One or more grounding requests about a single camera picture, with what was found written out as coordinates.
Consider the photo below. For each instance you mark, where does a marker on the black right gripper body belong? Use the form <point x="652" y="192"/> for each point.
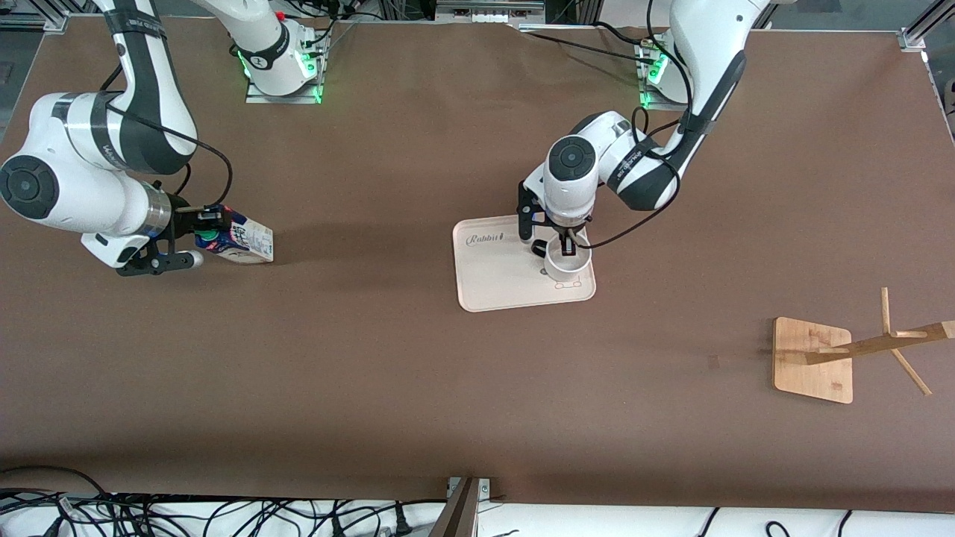
<point x="179" y="212"/>

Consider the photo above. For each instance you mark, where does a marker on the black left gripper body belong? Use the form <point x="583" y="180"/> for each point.
<point x="561" y="232"/>

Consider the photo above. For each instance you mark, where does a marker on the blue white milk carton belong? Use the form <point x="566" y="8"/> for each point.
<point x="250" y="242"/>

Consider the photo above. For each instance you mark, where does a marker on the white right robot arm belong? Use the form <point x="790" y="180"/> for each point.
<point x="74" y="149"/>

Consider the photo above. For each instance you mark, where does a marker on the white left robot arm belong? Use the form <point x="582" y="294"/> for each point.
<point x="709" y="45"/>

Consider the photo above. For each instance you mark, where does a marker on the wooden cup rack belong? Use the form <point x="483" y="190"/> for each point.
<point x="813" y="365"/>

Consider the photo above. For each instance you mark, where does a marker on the cream rabbit print tray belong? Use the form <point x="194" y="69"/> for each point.
<point x="500" y="276"/>

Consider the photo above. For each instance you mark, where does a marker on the grey socket strip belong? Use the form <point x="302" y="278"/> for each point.
<point x="489" y="10"/>

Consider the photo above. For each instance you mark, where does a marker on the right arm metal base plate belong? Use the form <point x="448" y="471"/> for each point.
<point x="283" y="98"/>

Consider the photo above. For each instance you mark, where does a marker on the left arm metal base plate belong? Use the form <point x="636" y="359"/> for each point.
<point x="647" y="101"/>

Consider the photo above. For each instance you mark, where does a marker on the aluminium frame rail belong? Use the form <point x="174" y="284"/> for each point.
<point x="33" y="19"/>

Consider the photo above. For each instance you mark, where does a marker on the aluminium camera post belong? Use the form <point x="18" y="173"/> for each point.
<point x="459" y="514"/>

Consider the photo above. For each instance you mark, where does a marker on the aluminium frame corner profile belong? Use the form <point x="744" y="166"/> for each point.
<point x="925" y="22"/>

